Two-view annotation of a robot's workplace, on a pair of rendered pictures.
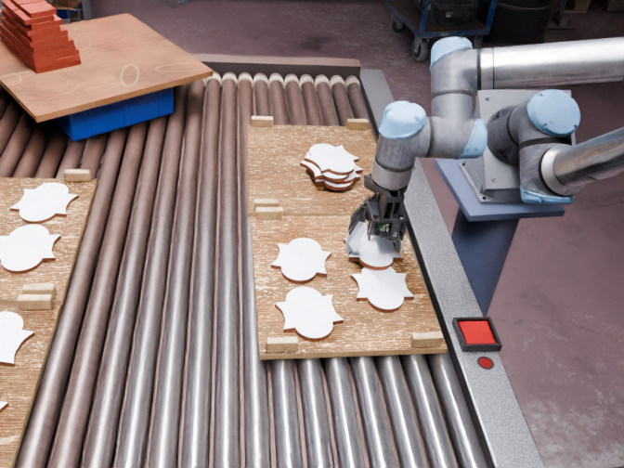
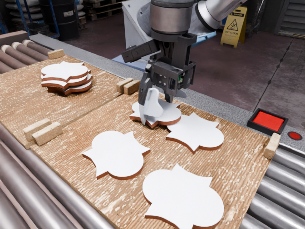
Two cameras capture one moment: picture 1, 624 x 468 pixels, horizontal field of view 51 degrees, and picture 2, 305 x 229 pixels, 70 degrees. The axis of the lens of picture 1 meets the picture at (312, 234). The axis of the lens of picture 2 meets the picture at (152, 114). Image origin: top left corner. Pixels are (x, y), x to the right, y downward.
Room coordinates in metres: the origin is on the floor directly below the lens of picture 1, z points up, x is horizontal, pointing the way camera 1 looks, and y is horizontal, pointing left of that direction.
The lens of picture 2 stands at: (0.75, 0.17, 1.26)
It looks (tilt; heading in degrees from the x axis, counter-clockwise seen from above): 36 degrees down; 319
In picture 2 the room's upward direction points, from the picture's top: straight up
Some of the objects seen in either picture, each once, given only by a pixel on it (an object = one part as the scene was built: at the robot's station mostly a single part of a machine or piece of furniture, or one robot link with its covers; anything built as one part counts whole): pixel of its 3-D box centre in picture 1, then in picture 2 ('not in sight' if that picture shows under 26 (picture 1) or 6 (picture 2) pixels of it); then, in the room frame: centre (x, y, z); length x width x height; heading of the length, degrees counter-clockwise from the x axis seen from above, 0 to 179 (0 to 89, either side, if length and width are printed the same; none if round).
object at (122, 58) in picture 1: (88, 59); not in sight; (1.70, 0.67, 1.03); 0.50 x 0.50 x 0.02; 43
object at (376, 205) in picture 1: (385, 206); (169, 60); (1.05, -0.14, 1.09); 0.09 x 0.08 x 0.12; 10
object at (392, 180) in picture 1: (393, 171); (171, 17); (1.05, -0.14, 1.17); 0.08 x 0.08 x 0.05
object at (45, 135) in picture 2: (269, 214); (48, 133); (1.17, 0.10, 0.95); 0.06 x 0.02 x 0.03; 100
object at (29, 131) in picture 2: (266, 205); (38, 128); (1.20, 0.11, 0.95); 0.06 x 0.02 x 0.03; 98
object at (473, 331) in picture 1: (475, 334); (267, 122); (0.88, -0.34, 0.92); 0.06 x 0.06 x 0.01; 9
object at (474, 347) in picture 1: (476, 333); (267, 122); (0.88, -0.34, 0.92); 0.08 x 0.08 x 0.02; 9
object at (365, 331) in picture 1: (339, 278); (156, 146); (1.00, -0.06, 0.93); 0.41 x 0.35 x 0.02; 10
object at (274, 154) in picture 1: (316, 167); (51, 87); (1.41, 0.01, 0.93); 0.41 x 0.35 x 0.02; 8
